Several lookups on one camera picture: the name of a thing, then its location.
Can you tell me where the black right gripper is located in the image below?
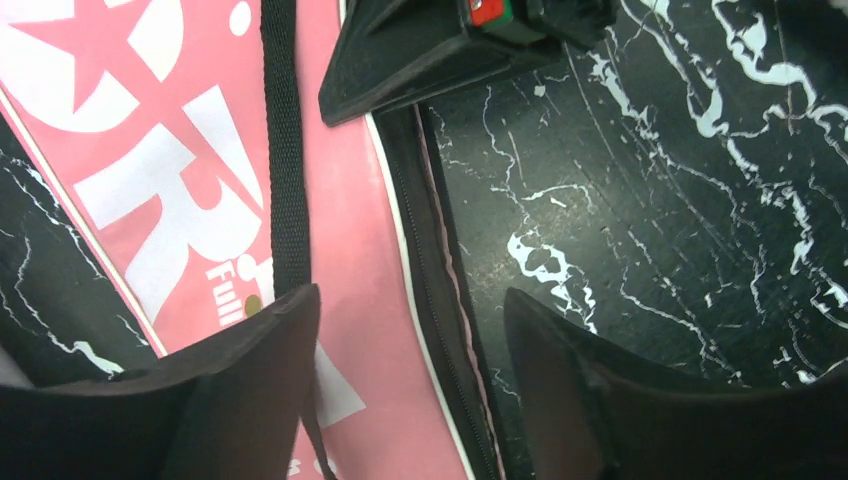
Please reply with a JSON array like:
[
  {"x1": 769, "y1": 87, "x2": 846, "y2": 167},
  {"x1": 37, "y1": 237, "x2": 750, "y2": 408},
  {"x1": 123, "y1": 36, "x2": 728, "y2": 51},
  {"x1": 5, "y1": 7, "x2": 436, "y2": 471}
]
[{"x1": 319, "y1": 0, "x2": 619, "y2": 126}]

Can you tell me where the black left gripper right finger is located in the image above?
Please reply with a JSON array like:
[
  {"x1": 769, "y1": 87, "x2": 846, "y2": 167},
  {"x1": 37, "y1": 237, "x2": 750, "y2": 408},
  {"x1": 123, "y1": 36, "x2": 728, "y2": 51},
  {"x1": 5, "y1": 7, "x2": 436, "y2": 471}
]
[{"x1": 503, "y1": 288, "x2": 847, "y2": 479}]

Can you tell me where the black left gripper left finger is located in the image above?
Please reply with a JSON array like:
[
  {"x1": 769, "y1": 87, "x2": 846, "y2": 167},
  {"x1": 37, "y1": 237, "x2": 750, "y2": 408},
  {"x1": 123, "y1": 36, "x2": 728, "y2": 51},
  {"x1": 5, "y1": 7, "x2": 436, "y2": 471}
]
[{"x1": 1, "y1": 284, "x2": 322, "y2": 479}]

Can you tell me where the pink racket bag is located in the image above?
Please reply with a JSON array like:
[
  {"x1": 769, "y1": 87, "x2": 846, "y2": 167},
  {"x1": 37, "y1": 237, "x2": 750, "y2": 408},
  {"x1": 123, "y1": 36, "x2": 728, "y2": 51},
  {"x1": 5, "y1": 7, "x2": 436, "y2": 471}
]
[{"x1": 1, "y1": 1, "x2": 506, "y2": 479}]

